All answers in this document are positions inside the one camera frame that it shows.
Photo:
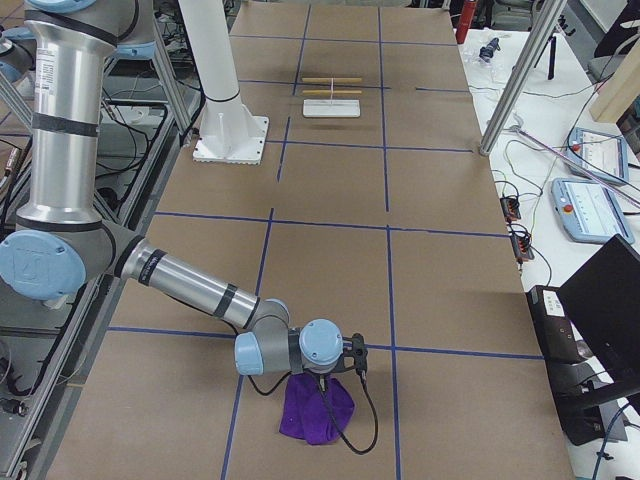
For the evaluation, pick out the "teach pendant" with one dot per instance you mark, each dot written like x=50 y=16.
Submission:
x=588 y=211
x=605 y=155

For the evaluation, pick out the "aluminium frame post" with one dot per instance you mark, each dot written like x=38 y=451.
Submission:
x=532 y=49

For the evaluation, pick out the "red bottle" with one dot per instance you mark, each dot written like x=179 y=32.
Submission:
x=465 y=20

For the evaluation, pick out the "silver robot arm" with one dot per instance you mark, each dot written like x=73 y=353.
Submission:
x=61 y=241

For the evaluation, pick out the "far teach pendant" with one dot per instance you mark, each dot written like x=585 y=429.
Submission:
x=605 y=155

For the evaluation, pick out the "brown paper table cover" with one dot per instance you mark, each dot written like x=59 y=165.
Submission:
x=387 y=224

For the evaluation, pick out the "front wooden rack rod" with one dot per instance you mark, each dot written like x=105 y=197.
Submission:
x=331 y=93

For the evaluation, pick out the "near teach pendant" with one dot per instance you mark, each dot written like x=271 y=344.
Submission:
x=588 y=211

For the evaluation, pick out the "purple towel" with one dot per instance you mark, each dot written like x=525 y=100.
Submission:
x=305 y=416

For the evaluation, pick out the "black monitor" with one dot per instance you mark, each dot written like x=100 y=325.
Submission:
x=601 y=299

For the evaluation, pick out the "black computer box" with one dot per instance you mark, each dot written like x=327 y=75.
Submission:
x=553 y=329

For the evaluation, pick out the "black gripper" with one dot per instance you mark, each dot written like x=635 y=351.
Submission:
x=319 y=376

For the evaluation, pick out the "white rack base tray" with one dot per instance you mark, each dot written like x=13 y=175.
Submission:
x=331 y=108

